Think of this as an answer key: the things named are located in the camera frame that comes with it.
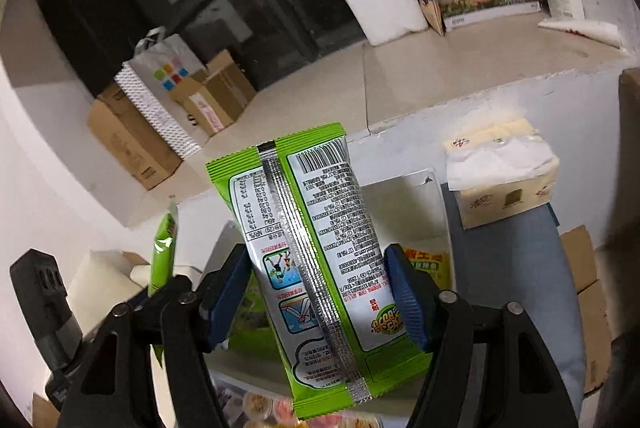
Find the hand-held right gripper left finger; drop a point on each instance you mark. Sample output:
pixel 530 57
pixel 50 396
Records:
pixel 225 303

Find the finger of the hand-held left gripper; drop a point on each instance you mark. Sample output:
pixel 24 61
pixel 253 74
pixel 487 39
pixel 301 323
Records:
pixel 172 285

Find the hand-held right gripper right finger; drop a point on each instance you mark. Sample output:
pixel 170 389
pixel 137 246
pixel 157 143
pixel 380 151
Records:
pixel 407 303

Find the green snack packet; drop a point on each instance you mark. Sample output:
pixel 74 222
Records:
pixel 250 323
pixel 164 248
pixel 325 208

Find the white cardboard box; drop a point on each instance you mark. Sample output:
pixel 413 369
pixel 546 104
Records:
pixel 395 213

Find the yellow snack packet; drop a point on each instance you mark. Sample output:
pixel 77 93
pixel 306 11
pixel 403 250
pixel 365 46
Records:
pixel 432 265

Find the cream cushion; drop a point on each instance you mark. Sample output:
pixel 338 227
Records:
pixel 100 278

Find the yellow tissue pack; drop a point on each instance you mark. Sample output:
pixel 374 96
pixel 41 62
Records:
pixel 500 203

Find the tall brown cardboard box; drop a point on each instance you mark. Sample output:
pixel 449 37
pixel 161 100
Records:
pixel 125 143

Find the cardboard box with red label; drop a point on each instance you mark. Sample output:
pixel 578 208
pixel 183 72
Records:
pixel 205 108

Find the flat brown cardboard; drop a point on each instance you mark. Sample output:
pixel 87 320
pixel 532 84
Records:
pixel 590 308

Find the open brown cardboard box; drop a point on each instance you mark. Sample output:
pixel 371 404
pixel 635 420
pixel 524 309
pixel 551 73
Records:
pixel 232 78

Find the white paper bag coloured squares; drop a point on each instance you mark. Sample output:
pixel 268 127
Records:
pixel 165 63

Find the white foam block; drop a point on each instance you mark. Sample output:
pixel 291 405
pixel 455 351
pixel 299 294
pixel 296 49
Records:
pixel 385 8

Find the white plastic bag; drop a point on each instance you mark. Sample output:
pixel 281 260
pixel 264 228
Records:
pixel 590 31

